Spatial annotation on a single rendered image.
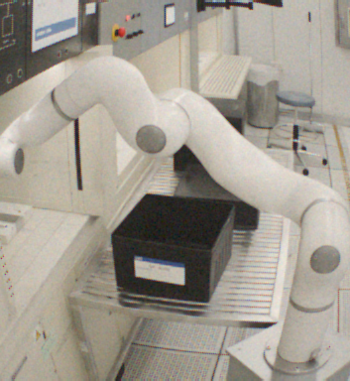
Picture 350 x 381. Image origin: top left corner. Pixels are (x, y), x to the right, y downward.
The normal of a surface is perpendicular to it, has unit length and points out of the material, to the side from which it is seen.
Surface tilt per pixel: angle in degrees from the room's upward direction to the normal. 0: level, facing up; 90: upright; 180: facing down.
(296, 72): 90
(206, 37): 90
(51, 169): 90
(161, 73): 90
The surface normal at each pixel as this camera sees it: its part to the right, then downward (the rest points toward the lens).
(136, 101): -0.51, -0.35
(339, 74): -0.22, 0.41
